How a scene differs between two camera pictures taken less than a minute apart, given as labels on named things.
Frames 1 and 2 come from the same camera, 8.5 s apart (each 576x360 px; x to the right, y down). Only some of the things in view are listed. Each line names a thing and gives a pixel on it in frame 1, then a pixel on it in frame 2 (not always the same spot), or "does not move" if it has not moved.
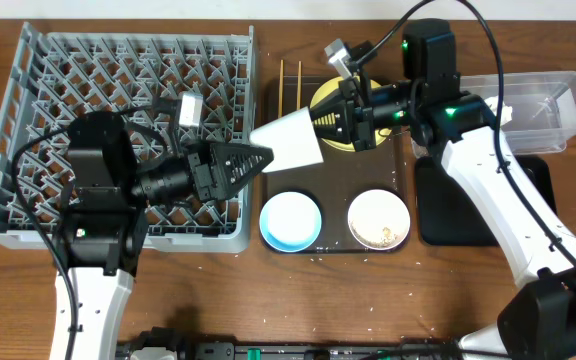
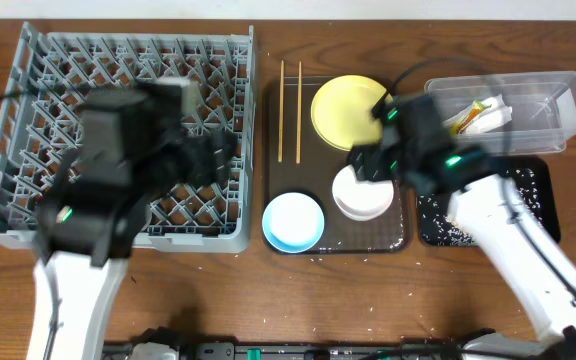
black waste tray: [447, 216] does not move
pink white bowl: [379, 219] → [361, 200]
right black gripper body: [362, 113] → [380, 161]
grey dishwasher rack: [57, 76] does not move
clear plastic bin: [545, 107] does not move
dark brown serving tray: [344, 175] does not move
